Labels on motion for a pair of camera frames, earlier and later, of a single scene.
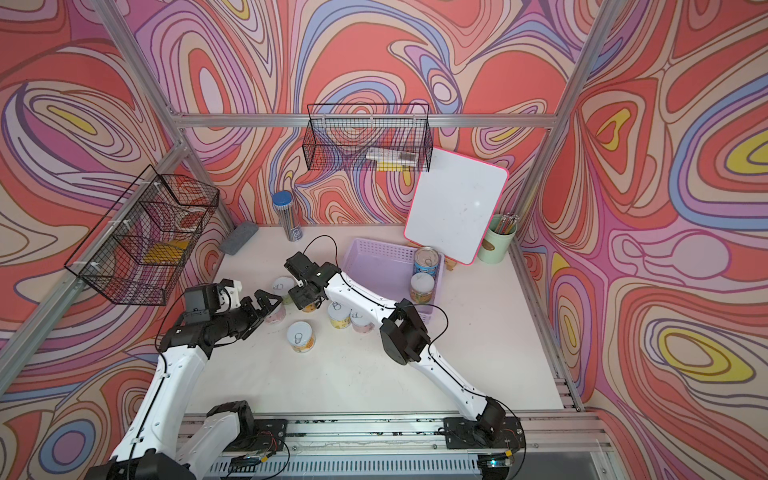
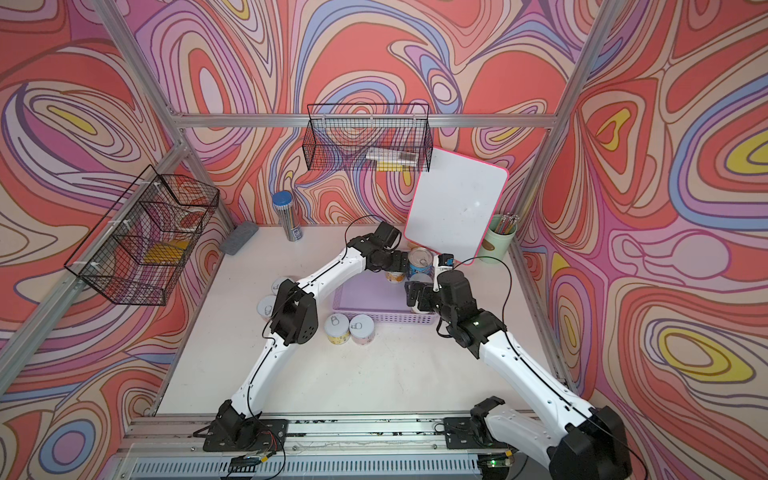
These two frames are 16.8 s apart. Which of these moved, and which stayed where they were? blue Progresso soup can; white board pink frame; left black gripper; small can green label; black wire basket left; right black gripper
Moved: right black gripper; left black gripper
Stayed: white board pink frame; black wire basket left; blue Progresso soup can; small can green label
